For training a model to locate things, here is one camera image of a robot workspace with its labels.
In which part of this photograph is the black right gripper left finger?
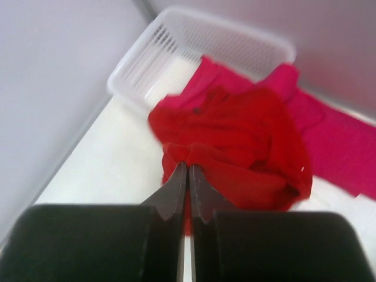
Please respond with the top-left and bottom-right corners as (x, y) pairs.
(142, 163), (187, 281)

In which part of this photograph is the red t shirt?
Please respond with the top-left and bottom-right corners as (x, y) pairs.
(147, 86), (314, 236)

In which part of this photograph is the pink t shirt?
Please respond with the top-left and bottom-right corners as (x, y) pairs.
(158, 56), (375, 199)

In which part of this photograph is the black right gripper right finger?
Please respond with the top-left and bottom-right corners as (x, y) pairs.
(189, 164), (230, 281)

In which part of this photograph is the white plastic basket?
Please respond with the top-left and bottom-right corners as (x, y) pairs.
(107, 6), (296, 117)

